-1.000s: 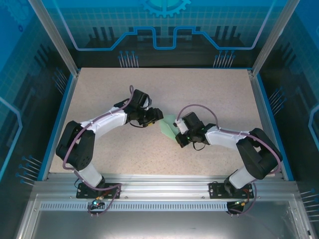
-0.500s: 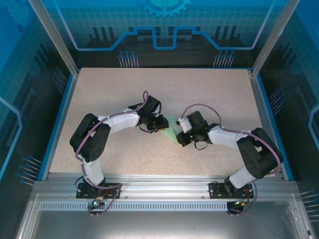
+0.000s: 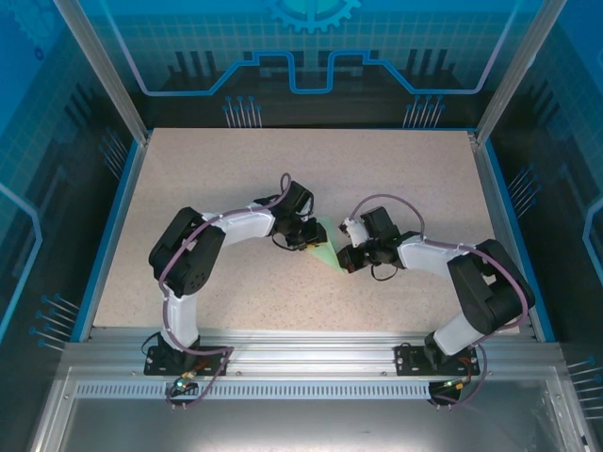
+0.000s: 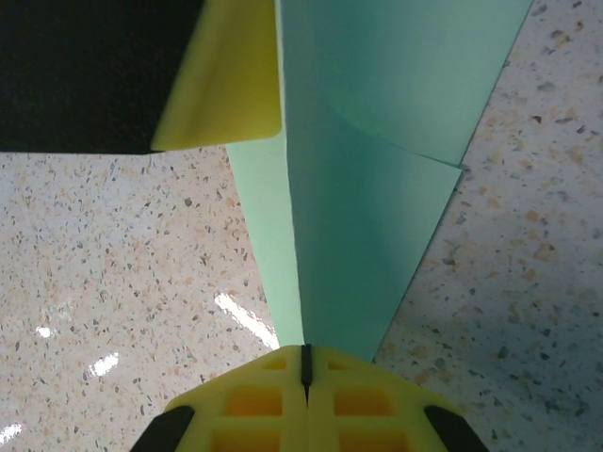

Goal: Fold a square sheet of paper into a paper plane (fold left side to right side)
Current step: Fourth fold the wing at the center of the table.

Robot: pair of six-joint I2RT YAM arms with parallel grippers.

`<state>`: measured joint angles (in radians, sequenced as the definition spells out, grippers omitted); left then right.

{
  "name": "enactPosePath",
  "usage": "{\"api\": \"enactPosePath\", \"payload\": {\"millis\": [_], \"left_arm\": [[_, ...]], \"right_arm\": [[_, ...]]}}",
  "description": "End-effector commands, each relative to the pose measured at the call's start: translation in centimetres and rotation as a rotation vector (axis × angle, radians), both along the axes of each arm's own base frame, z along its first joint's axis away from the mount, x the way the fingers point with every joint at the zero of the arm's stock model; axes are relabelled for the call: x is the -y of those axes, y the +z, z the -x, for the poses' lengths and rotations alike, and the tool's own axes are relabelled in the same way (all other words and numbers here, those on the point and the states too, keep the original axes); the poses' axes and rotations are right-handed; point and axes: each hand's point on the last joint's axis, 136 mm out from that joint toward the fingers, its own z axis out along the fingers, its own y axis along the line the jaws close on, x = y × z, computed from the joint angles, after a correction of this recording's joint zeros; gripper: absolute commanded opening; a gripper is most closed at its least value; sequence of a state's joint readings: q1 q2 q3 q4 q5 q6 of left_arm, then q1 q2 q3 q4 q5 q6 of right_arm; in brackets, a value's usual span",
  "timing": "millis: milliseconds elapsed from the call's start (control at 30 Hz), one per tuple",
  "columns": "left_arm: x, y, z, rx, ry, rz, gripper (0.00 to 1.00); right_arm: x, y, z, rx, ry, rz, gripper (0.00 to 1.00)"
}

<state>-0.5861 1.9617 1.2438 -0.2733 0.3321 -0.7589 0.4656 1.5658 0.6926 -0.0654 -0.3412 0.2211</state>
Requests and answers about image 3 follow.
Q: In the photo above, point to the light green paper sheet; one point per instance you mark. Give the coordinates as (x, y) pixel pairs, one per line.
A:
(330, 256)

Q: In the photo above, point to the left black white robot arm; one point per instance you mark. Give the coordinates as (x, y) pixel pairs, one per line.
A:
(188, 263)

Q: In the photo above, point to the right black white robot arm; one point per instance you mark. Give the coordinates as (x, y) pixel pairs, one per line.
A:
(490, 292)

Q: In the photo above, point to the brushed metal sheet panel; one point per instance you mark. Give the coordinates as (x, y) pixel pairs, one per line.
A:
(306, 428)

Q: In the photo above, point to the blue table border strip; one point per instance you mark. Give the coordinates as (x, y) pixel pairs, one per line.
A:
(114, 235)
(503, 188)

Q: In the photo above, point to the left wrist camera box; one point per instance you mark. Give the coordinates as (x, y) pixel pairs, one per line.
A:
(308, 211)

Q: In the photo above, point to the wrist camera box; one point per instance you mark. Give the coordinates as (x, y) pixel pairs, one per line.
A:
(355, 230)
(308, 211)

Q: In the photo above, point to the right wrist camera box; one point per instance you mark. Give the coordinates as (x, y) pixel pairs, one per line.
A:
(355, 230)

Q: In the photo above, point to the long aluminium mounting rail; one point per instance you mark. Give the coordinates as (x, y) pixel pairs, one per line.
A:
(306, 353)

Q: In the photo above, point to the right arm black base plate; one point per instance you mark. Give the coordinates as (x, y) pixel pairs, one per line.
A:
(407, 362)

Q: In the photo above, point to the aluminium side rail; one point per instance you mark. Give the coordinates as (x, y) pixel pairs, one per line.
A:
(489, 188)

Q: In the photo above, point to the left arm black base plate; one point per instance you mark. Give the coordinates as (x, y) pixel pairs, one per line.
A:
(158, 365)

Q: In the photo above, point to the aluminium frame post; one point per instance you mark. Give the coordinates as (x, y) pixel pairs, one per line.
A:
(518, 70)
(101, 70)

